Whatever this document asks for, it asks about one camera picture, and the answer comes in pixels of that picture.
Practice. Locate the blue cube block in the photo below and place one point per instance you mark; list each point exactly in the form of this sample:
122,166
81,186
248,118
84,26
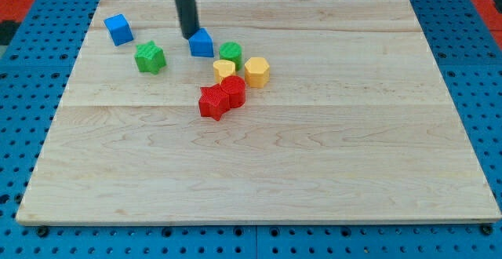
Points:
119,29

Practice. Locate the red cylinder block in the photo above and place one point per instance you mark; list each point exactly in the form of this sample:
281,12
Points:
235,87

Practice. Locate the green cylinder block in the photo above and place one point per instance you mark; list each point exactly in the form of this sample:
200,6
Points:
231,51

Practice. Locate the green star block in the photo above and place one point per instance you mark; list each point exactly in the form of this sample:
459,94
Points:
149,58

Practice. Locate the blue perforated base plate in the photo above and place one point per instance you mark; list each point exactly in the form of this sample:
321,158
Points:
35,69

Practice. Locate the red star block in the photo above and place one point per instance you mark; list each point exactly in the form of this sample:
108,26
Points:
214,102

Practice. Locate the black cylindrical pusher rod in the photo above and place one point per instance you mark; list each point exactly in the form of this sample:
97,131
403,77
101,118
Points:
188,16

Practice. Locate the yellow heart block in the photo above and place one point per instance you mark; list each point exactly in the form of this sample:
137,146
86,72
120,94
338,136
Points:
223,69

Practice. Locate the yellow hexagon block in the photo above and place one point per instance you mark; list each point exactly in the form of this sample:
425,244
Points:
257,72

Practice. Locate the blue triangle block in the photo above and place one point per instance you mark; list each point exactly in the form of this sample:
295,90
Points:
201,44

